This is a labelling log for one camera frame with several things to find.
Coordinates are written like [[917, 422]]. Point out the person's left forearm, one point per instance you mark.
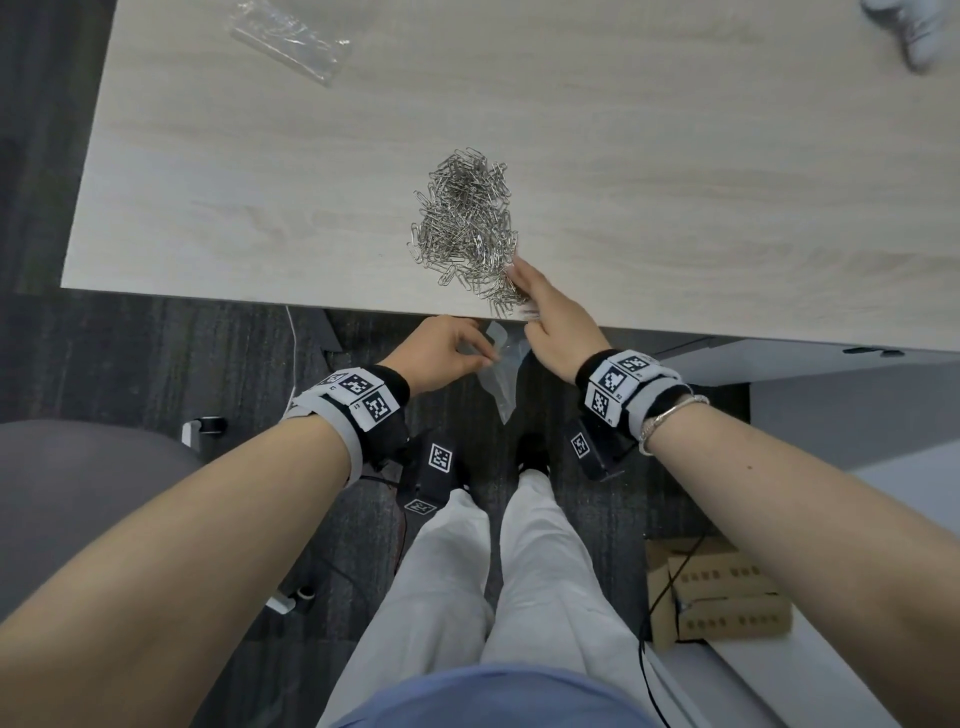
[[180, 570]]

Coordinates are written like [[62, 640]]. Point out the pile of silver paper clips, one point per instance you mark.
[[469, 221]]

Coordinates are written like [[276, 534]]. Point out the black shoe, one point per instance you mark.
[[532, 452]]

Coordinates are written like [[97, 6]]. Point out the brown cardboard box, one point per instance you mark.
[[720, 596]]

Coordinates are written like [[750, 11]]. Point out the person's left hand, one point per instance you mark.
[[439, 351]]

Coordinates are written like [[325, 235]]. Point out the wristband with square markers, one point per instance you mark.
[[626, 386], [358, 401]]

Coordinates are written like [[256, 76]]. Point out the person's left thumb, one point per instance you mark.
[[477, 361]]

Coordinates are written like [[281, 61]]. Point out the person's right hand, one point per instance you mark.
[[561, 330]]

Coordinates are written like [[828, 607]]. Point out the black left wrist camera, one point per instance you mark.
[[435, 469]]

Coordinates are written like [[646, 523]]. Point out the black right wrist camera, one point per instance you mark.
[[592, 450]]

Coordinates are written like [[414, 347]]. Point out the person's right thumb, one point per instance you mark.
[[535, 327]]

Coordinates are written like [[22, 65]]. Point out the white cabinet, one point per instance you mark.
[[840, 420]]

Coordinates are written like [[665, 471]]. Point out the crumpled clear plastic bag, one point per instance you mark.
[[289, 37]]

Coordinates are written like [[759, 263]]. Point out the blue shirt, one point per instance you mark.
[[487, 701]]

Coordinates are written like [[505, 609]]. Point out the right wristband with square markers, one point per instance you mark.
[[626, 386]]

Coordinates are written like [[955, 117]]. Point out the small clear plastic bag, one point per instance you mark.
[[504, 382]]

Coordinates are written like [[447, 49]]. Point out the person's right forearm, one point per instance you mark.
[[810, 540]]

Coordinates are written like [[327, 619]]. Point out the left wristband with square markers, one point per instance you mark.
[[358, 401]]

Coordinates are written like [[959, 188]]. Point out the grey office chair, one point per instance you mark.
[[82, 495]]

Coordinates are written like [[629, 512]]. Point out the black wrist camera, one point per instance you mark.
[[435, 469], [592, 450]]

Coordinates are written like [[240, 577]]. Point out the white trousers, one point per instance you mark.
[[540, 585]]

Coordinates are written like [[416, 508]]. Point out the pale grey cloth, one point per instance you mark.
[[911, 26]]

